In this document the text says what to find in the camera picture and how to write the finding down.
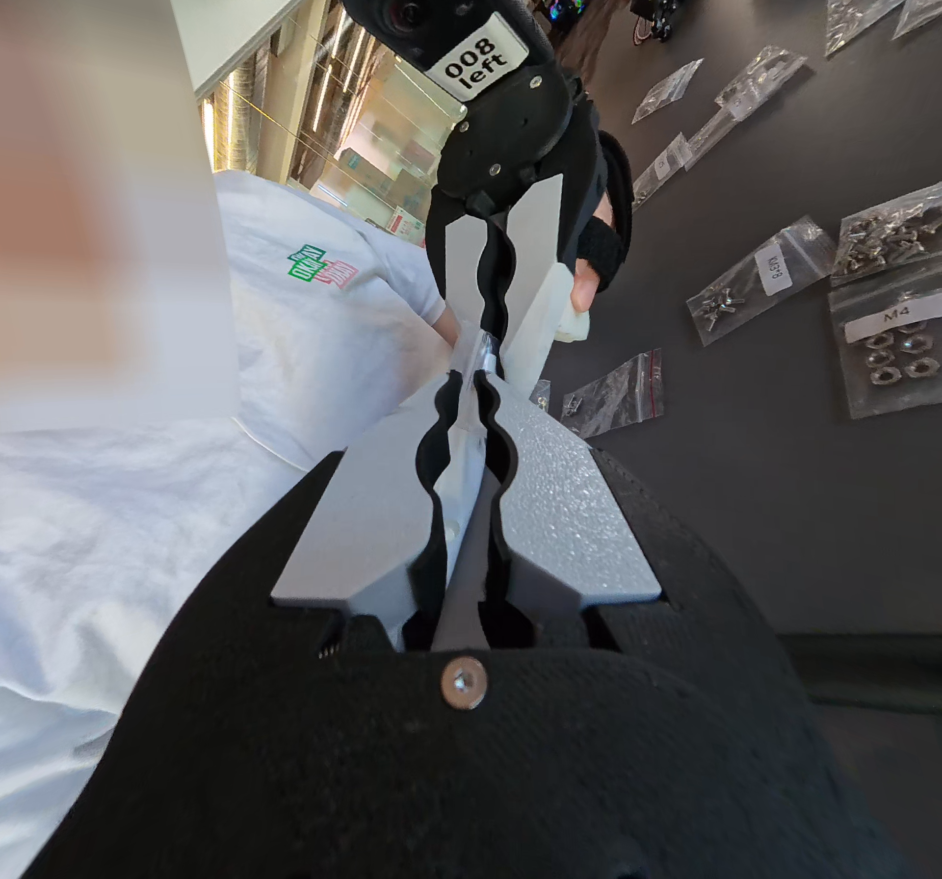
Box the stack of cardboard boxes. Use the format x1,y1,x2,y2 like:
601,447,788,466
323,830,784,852
335,143,437,241

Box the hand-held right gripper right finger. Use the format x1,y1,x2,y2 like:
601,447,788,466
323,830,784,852
473,370,663,650

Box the person's left hand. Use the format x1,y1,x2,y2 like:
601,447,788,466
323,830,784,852
569,195,618,315

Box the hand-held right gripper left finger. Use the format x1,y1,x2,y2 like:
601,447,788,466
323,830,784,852
269,370,466,652

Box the single clear zip bag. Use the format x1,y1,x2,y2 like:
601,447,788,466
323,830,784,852
450,327,505,446

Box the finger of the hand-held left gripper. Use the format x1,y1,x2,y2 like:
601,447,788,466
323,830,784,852
444,213,516,361
502,171,576,397

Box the white t-shirt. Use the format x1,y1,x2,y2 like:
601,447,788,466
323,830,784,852
0,171,461,879

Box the scattered small hardware bags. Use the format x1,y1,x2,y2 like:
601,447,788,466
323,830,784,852
528,0,942,440

